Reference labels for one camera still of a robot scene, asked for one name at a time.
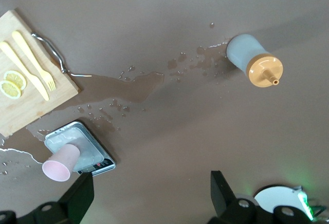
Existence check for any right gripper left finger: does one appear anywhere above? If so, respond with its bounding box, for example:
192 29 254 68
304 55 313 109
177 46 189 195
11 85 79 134
0 173 95 224

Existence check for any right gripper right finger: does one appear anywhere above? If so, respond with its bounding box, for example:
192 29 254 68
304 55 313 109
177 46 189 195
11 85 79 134
207 170 316 224

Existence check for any pink plastic cup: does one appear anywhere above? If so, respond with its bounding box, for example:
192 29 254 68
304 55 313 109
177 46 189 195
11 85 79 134
41 143 81 182

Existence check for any translucent sauce bottle orange cap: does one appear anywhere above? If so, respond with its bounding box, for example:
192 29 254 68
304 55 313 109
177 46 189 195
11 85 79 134
226 33 284 88

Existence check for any silver kitchen scale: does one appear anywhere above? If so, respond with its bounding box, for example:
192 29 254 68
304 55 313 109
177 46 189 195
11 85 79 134
44 120 117 177

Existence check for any lemon slice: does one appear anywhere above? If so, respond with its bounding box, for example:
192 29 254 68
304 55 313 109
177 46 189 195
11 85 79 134
3 70 27 91
0 80 23 100

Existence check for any yellow plastic knife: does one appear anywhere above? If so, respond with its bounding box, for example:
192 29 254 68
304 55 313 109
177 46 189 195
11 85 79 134
0 41 50 102

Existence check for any yellow plastic fork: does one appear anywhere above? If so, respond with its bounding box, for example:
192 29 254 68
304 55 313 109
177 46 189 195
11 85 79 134
11 29 57 92

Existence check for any wooden cutting board metal handle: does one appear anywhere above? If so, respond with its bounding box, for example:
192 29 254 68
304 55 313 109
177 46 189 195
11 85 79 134
0 8 80 139

